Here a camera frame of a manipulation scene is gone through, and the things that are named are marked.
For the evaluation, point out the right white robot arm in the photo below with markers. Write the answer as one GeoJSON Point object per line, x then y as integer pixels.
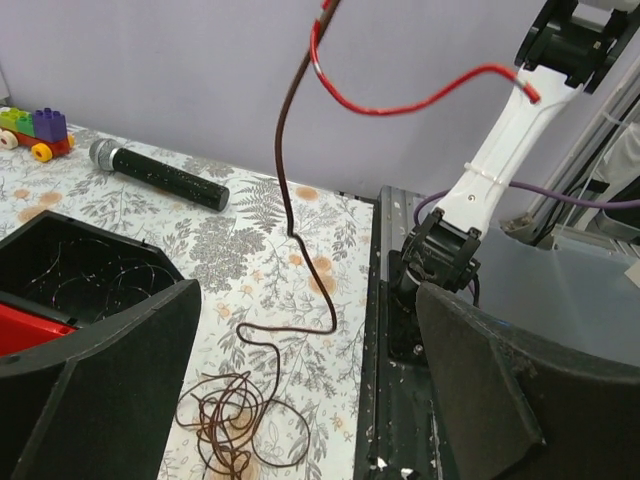
{"type": "Point", "coordinates": [561, 56]}

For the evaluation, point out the black microphone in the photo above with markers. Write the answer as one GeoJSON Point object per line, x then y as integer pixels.
{"type": "Point", "coordinates": [109, 155]}

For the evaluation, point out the black plastic bin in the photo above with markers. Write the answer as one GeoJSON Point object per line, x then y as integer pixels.
{"type": "Point", "coordinates": [76, 274]}

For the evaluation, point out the red plastic bin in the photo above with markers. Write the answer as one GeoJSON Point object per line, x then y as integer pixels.
{"type": "Point", "coordinates": [21, 330]}

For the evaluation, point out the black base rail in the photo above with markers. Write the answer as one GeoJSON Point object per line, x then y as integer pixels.
{"type": "Point", "coordinates": [398, 423]}

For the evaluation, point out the colourful toy block figure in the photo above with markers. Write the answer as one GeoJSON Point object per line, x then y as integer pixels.
{"type": "Point", "coordinates": [43, 131]}

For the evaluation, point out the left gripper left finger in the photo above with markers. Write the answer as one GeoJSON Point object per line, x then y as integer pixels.
{"type": "Point", "coordinates": [99, 403]}

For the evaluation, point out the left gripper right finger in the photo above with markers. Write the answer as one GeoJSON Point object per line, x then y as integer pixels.
{"type": "Point", "coordinates": [518, 406]}

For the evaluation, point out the floral table mat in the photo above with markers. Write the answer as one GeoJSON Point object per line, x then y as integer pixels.
{"type": "Point", "coordinates": [272, 383]}

